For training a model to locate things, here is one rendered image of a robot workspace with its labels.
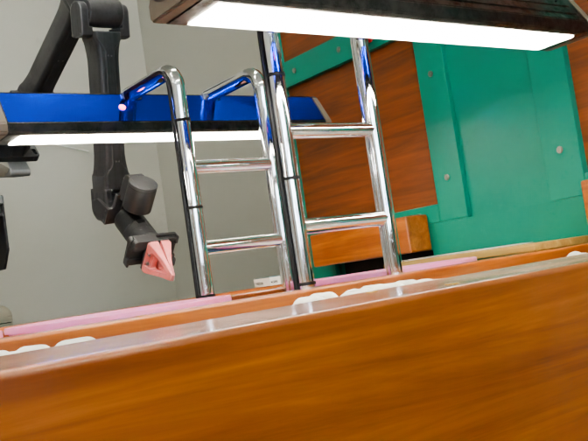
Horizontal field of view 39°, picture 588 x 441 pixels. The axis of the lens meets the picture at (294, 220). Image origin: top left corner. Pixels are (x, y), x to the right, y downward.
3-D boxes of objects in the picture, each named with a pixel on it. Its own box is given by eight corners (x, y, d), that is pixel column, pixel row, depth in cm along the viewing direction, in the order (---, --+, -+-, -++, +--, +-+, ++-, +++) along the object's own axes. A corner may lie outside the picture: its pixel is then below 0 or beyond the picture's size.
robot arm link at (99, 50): (114, 6, 169) (66, 3, 162) (130, 3, 165) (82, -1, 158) (128, 215, 175) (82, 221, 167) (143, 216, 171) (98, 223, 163)
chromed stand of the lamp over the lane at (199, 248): (145, 364, 132) (108, 90, 135) (249, 343, 144) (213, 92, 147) (206, 364, 117) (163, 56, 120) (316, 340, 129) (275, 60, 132)
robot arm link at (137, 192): (126, 205, 174) (90, 210, 168) (138, 157, 168) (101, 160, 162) (157, 236, 167) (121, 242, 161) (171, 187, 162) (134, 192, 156)
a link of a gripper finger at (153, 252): (199, 260, 154) (177, 232, 160) (164, 264, 150) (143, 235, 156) (191, 289, 157) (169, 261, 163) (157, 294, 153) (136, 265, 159)
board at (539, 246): (383, 270, 148) (382, 264, 148) (442, 262, 157) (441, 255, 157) (535, 251, 121) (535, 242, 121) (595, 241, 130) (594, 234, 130)
